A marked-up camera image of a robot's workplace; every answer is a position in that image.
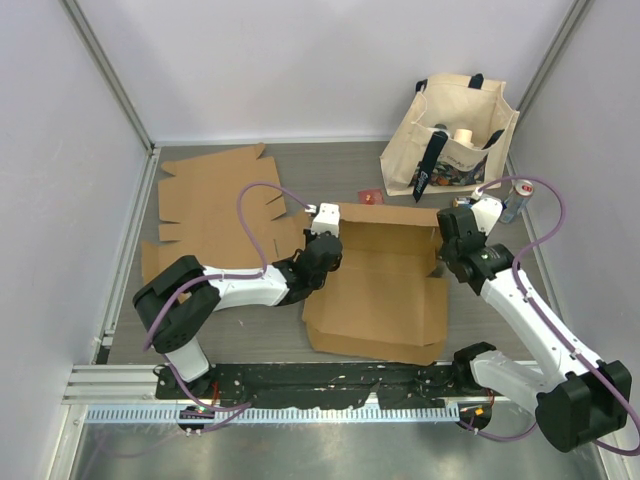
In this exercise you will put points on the silver blue energy drink can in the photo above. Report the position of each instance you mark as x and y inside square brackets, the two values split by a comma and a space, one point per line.
[519, 195]

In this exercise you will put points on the brown cardboard box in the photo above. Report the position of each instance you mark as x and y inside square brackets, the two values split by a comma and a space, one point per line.
[383, 302]

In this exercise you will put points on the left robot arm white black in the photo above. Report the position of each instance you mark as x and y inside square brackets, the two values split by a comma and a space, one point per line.
[176, 303]

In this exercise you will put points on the slotted aluminium cable duct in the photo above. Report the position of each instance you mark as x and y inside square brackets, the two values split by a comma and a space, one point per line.
[180, 413]

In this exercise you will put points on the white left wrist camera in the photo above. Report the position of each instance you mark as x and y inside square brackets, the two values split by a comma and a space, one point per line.
[325, 218]

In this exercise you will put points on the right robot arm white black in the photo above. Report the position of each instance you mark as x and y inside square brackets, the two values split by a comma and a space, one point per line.
[574, 396]

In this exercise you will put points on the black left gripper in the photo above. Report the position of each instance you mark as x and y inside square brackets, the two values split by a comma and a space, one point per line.
[309, 236]

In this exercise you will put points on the small red card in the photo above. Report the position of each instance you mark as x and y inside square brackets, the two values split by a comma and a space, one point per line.
[371, 197]

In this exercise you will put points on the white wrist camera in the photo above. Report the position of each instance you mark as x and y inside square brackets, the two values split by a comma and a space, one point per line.
[486, 209]
[325, 218]

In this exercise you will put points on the spare flat cardboard sheet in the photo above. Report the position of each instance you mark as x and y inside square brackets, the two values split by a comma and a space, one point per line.
[198, 214]

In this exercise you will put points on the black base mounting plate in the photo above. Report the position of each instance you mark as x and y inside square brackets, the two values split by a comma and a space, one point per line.
[336, 386]

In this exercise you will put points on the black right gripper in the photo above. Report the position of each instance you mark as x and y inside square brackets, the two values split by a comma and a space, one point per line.
[443, 250]

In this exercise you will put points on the orange blue small box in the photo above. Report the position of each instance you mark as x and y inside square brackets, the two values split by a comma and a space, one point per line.
[462, 202]

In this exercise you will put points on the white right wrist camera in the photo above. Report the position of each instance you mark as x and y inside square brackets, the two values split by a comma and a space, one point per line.
[486, 209]

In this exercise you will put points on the beige paper roll in bag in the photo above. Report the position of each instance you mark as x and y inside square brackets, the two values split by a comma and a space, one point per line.
[464, 137]

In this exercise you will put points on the beige canvas tote bag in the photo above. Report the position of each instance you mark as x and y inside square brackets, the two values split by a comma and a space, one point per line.
[422, 157]

